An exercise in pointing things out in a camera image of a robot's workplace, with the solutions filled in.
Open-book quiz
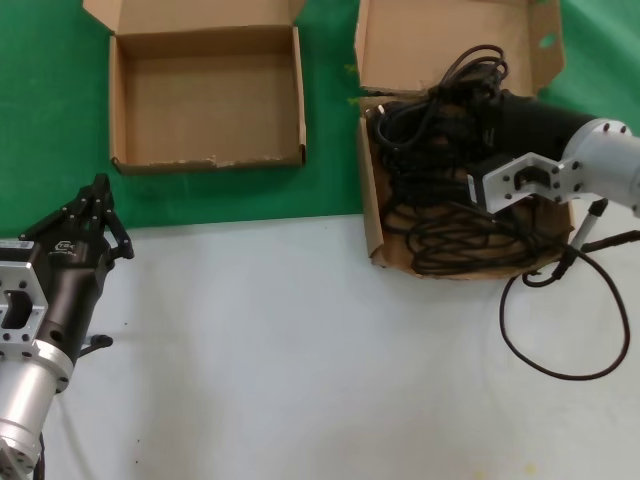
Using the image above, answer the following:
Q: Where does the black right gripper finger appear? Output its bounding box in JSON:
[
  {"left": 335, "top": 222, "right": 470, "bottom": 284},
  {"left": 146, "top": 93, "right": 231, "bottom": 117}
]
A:
[
  {"left": 465, "top": 69, "right": 506, "bottom": 101},
  {"left": 434, "top": 117, "right": 494, "bottom": 151}
]

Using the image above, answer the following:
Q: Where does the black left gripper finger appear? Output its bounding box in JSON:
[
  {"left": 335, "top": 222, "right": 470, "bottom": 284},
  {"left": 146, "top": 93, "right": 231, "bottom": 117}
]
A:
[
  {"left": 91, "top": 175, "right": 136, "bottom": 262},
  {"left": 18, "top": 173, "right": 108, "bottom": 242}
]

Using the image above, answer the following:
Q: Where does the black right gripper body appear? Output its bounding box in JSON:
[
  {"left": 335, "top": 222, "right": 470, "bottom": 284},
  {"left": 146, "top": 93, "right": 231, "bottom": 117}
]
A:
[{"left": 478, "top": 91, "right": 597, "bottom": 162}]

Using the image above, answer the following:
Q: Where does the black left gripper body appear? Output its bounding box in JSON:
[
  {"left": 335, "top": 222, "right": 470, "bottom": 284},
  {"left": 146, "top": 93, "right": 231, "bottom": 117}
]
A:
[{"left": 27, "top": 227, "right": 111, "bottom": 366}]

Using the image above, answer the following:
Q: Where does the black power cable bundle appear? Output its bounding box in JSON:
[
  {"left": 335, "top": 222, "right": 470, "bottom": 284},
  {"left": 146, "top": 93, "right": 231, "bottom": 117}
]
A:
[
  {"left": 368, "top": 44, "right": 507, "bottom": 151},
  {"left": 387, "top": 174, "right": 482, "bottom": 212},
  {"left": 377, "top": 112, "right": 471, "bottom": 161},
  {"left": 382, "top": 149, "right": 474, "bottom": 186}
]

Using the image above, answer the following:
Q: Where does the cardboard box with torn lid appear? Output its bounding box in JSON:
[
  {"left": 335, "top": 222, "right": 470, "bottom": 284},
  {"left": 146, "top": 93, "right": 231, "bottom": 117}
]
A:
[{"left": 353, "top": 0, "right": 575, "bottom": 284}]

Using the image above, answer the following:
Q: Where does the cardboard box with intact lid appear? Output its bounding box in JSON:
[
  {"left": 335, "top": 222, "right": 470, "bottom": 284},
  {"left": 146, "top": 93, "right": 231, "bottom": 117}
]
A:
[{"left": 82, "top": 0, "right": 308, "bottom": 177}]

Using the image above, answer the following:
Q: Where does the green table cloth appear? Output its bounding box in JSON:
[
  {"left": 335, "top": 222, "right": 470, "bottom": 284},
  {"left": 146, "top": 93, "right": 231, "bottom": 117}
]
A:
[{"left": 0, "top": 0, "right": 640, "bottom": 240}]

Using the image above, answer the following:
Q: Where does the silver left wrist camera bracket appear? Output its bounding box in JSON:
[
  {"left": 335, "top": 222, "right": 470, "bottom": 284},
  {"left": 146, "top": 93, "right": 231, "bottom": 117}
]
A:
[{"left": 0, "top": 240, "right": 50, "bottom": 359}]

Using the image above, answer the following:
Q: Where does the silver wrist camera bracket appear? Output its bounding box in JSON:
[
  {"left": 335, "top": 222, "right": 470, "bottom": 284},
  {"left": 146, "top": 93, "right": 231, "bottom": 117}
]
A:
[
  {"left": 0, "top": 240, "right": 50, "bottom": 359},
  {"left": 467, "top": 152, "right": 569, "bottom": 214}
]

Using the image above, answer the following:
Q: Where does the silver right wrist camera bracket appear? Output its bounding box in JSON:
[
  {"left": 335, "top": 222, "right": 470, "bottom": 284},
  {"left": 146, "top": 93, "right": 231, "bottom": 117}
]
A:
[{"left": 467, "top": 152, "right": 569, "bottom": 214}]

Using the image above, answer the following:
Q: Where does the small black cable plug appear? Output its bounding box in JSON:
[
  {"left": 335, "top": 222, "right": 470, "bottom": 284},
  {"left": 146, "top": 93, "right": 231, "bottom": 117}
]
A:
[{"left": 78, "top": 333, "right": 116, "bottom": 359}]

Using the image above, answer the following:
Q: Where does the black cable with silver connector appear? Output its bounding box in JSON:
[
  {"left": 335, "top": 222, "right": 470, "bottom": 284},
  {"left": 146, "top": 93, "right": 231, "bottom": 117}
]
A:
[{"left": 499, "top": 198, "right": 640, "bottom": 379}]

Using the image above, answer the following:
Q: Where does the loose black power cable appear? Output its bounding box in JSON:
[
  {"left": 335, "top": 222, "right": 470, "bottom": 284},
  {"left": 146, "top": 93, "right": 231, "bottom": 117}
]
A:
[{"left": 384, "top": 199, "right": 576, "bottom": 279}]

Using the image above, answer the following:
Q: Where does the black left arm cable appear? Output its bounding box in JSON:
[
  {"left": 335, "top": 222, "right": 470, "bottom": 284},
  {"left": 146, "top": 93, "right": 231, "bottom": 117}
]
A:
[{"left": 33, "top": 429, "right": 50, "bottom": 480}]

